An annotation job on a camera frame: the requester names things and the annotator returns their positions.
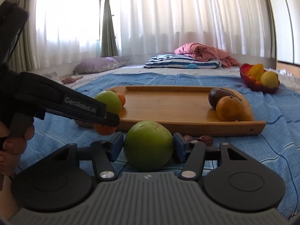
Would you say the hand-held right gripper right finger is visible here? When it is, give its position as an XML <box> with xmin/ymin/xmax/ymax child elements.
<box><xmin>173</xmin><ymin>132</ymin><xmax>258</xmax><ymax>181</ymax></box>

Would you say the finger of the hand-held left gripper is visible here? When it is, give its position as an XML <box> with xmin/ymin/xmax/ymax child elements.
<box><xmin>44</xmin><ymin>111</ymin><xmax>120</xmax><ymax>128</ymax></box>

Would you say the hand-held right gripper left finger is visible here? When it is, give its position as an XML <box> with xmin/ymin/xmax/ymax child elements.
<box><xmin>48</xmin><ymin>132</ymin><xmax>124</xmax><ymax>182</ymax></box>

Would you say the green apple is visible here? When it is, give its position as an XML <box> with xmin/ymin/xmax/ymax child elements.
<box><xmin>94</xmin><ymin>90</ymin><xmax>122</xmax><ymax>115</ymax></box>
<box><xmin>123</xmin><ymin>121</ymin><xmax>174</xmax><ymax>171</ymax></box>

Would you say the wooden tray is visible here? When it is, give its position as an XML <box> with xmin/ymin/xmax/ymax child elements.
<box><xmin>74</xmin><ymin>85</ymin><xmax>267</xmax><ymax>137</ymax></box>

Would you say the large dark orange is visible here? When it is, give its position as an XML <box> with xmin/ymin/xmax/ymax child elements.
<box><xmin>216</xmin><ymin>96</ymin><xmax>245</xmax><ymax>122</ymax></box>

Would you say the dark purple fruit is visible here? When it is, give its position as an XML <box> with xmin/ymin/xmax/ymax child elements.
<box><xmin>208</xmin><ymin>87</ymin><xmax>242</xmax><ymax>110</ymax></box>

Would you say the person's left forearm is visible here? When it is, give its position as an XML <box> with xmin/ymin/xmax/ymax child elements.
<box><xmin>0</xmin><ymin>176</ymin><xmax>20</xmax><ymax>219</ymax></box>

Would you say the person's left hand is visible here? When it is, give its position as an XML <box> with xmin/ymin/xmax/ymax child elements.
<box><xmin>0</xmin><ymin>122</ymin><xmax>35</xmax><ymax>177</ymax></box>

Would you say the brown cloth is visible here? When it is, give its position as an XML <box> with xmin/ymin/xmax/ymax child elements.
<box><xmin>60</xmin><ymin>75</ymin><xmax>83</xmax><ymax>84</ymax></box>

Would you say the green curtain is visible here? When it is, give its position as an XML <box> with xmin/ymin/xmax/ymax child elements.
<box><xmin>100</xmin><ymin>0</ymin><xmax>119</xmax><ymax>57</ymax></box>
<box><xmin>9</xmin><ymin>0</ymin><xmax>39</xmax><ymax>72</ymax></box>

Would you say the purple pillow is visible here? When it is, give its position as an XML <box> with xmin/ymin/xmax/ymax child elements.
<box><xmin>73</xmin><ymin>57</ymin><xmax>130</xmax><ymax>75</ymax></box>

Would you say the blue white striped pillow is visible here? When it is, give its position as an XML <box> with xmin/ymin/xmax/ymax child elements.
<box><xmin>144</xmin><ymin>54</ymin><xmax>222</xmax><ymax>69</ymax></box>

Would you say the white sheer curtain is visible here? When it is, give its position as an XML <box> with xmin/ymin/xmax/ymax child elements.
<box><xmin>112</xmin><ymin>0</ymin><xmax>276</xmax><ymax>59</ymax></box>
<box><xmin>35</xmin><ymin>0</ymin><xmax>104</xmax><ymax>64</ymax></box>

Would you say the blue checked blanket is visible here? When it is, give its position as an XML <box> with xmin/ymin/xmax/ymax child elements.
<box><xmin>14</xmin><ymin>73</ymin><xmax>300</xmax><ymax>218</ymax></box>

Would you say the red fruit bowl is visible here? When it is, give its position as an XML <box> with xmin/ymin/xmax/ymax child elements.
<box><xmin>239</xmin><ymin>63</ymin><xmax>280</xmax><ymax>95</ymax></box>

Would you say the pink blanket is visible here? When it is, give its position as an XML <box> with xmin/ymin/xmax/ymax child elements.
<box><xmin>174</xmin><ymin>43</ymin><xmax>241</xmax><ymax>68</ymax></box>

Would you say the yellow starfruit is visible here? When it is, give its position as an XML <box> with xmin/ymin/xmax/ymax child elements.
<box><xmin>247</xmin><ymin>63</ymin><xmax>265</xmax><ymax>81</ymax></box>

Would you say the white crumpled cloth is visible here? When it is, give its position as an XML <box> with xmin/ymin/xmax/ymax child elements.
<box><xmin>279</xmin><ymin>68</ymin><xmax>300</xmax><ymax>85</ymax></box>

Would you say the dark bed frame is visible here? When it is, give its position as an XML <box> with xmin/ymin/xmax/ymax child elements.
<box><xmin>230</xmin><ymin>53</ymin><xmax>277</xmax><ymax>71</ymax></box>

